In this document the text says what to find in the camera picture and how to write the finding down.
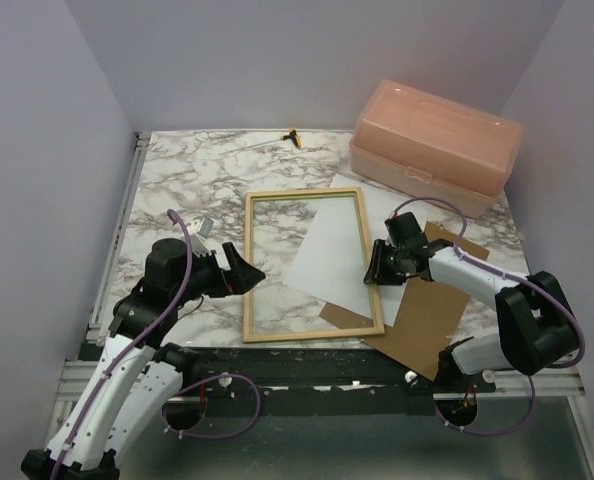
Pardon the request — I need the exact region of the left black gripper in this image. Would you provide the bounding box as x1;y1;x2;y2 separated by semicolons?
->
173;241;266;305

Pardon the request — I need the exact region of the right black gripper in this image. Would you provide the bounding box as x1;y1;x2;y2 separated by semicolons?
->
363;239;407;287

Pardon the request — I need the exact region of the white photo paper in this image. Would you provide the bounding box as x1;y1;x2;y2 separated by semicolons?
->
283;175;408;318

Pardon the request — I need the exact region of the brown frame backing board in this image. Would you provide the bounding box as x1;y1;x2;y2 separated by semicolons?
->
319;222;492;382

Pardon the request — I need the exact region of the wooden picture frame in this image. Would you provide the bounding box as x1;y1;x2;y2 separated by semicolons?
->
243;187;385;344

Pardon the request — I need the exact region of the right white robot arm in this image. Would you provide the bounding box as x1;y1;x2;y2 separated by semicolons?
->
363;212;585;392

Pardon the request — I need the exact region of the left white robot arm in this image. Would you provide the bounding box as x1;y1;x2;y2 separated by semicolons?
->
21;238;266;479

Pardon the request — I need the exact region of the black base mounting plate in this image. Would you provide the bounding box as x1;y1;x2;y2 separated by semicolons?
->
167;347;495;418

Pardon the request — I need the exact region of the pink translucent plastic box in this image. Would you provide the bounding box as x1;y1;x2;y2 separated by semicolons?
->
349;80;524;218

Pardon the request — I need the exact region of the yellow black hex key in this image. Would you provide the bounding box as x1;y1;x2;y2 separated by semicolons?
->
227;128;302;154

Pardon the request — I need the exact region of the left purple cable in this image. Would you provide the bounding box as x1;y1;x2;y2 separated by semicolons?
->
51;208;261;480

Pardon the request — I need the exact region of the purple cable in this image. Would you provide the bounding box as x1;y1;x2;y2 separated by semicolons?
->
51;208;261;480
386;197;588;437

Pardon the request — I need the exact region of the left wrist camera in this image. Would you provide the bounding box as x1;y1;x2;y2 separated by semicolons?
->
186;215;214;257

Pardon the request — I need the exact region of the aluminium rail left side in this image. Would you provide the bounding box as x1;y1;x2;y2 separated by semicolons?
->
85;132;151;344

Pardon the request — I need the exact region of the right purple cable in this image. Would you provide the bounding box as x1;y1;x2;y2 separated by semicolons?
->
386;197;588;437

